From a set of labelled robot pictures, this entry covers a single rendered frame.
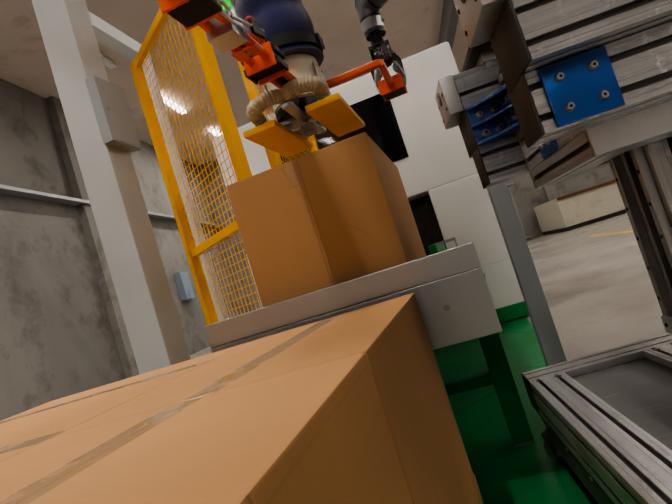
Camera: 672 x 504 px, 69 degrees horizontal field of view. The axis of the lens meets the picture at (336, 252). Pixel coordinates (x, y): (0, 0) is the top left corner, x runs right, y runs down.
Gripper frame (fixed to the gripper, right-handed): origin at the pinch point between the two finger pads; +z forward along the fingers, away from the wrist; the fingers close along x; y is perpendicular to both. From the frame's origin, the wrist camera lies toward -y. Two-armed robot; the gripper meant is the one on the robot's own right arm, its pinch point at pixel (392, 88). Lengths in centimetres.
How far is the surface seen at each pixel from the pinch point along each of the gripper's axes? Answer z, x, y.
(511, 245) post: 64, 21, 1
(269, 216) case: 38, -38, 52
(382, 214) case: 47, -10, 52
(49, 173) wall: -274, -628, -541
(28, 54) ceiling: -433, -543, -467
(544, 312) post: 88, 24, 1
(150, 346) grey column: 62, -128, -9
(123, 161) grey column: -20, -122, -17
